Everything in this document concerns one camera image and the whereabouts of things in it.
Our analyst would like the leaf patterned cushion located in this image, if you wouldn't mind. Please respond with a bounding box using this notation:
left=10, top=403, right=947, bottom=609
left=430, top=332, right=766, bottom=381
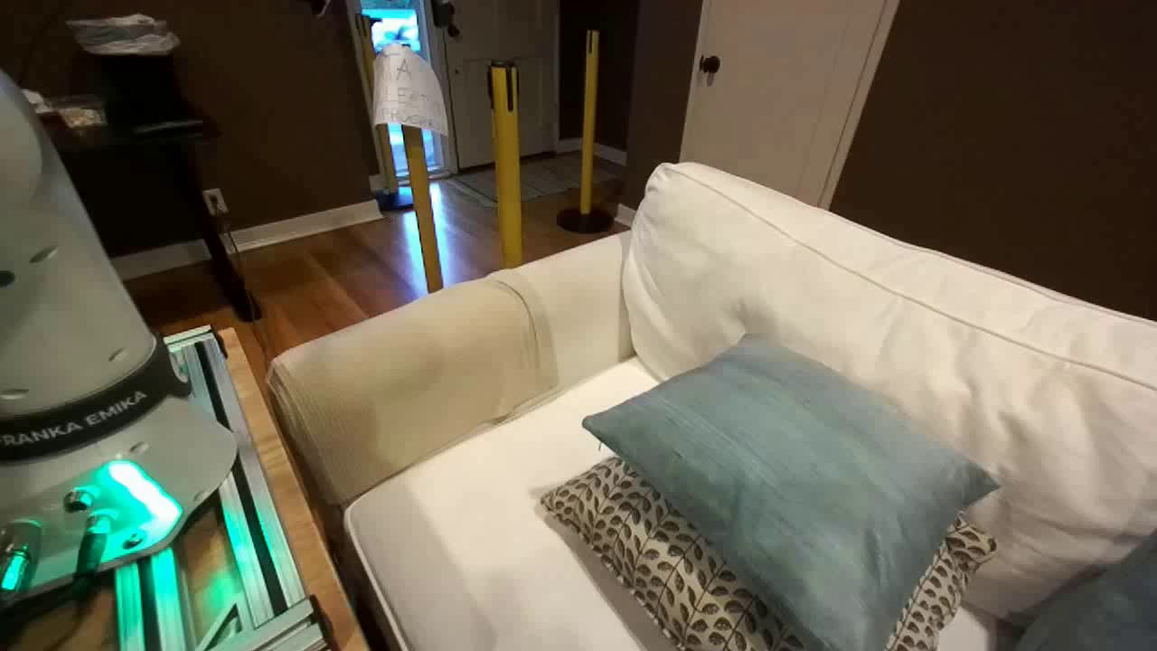
left=534, top=452, right=1003, bottom=651

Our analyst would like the beige sofa armrest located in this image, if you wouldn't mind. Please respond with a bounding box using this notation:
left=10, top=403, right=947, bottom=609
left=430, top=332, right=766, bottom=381
left=266, top=231, right=636, bottom=509

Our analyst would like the white panel door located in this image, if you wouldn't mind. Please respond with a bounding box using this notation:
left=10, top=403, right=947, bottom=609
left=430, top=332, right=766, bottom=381
left=444, top=0, right=563, bottom=174

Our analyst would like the white sofa seat cushion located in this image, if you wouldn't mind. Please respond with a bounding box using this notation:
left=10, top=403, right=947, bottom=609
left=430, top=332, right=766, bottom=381
left=339, top=356, right=1005, bottom=651

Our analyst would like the teal velvet cushion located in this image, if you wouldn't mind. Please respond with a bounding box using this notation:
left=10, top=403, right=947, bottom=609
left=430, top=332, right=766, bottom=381
left=1012, top=531, right=1157, bottom=651
left=584, top=337, right=1005, bottom=651

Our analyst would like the black side table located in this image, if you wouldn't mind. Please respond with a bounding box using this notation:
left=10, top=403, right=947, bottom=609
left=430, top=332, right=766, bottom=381
left=32, top=52, right=269, bottom=326

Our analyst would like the white bundle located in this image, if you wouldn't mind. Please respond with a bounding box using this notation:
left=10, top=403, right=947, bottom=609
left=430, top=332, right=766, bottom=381
left=67, top=11, right=184, bottom=63

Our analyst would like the white sofa back cushion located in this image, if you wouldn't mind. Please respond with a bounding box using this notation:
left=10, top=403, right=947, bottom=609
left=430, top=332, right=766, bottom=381
left=620, top=159, right=1157, bottom=622

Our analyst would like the white cloth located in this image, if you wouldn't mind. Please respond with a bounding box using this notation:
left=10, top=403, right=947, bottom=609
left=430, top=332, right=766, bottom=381
left=365, top=44, right=453, bottom=139

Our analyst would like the thin yellow post black base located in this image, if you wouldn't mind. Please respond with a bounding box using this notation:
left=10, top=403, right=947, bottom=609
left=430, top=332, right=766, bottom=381
left=553, top=30, right=622, bottom=239

